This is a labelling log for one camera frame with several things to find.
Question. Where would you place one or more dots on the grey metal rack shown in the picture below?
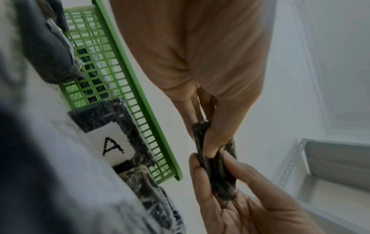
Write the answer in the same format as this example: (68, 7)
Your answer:
(338, 160)

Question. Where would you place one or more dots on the green plastic mesh basket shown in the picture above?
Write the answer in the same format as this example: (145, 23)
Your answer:
(138, 91)

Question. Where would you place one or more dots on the black packet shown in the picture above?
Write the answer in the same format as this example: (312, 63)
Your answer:
(219, 178)

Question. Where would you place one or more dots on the pile of black packets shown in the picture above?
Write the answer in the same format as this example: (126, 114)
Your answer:
(43, 148)

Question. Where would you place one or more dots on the person's left hand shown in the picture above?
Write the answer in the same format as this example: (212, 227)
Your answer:
(202, 45)

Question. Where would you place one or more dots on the person's right hand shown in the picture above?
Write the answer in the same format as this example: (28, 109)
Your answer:
(254, 210)

